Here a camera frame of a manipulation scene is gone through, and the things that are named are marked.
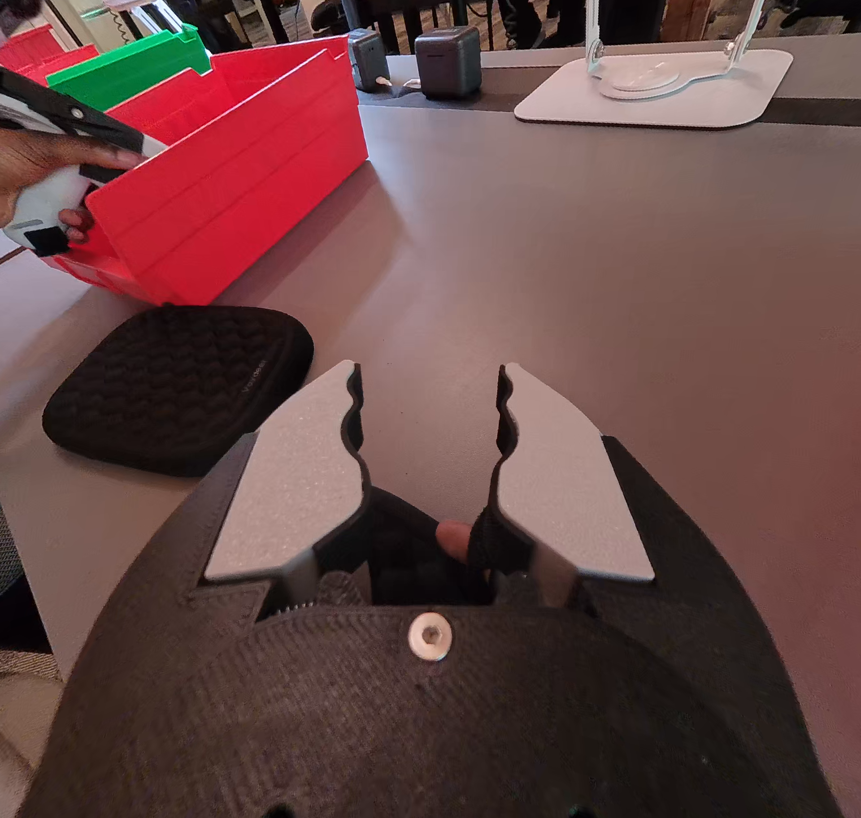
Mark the black quilted pad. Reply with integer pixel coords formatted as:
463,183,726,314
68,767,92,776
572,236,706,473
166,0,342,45
42,303,316,477

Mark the person's left hand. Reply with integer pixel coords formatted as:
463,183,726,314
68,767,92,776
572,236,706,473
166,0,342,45
0,127,145,243

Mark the green plastic bin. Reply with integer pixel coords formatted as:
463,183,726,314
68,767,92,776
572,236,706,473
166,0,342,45
46,25,215,113

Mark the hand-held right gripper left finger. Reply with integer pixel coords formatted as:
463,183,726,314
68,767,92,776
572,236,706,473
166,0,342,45
204,359,373,615

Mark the grey charger cube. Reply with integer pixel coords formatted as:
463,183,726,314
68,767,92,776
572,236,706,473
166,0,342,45
413,25,483,101
348,28,392,93

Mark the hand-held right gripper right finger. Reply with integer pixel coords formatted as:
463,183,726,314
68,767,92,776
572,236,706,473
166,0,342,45
493,363,656,609

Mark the person's right hand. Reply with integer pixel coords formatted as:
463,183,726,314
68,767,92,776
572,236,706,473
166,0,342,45
436,521,473,567

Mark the red plastic bin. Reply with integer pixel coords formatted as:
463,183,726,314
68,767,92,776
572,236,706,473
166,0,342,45
40,33,370,307
0,25,102,74

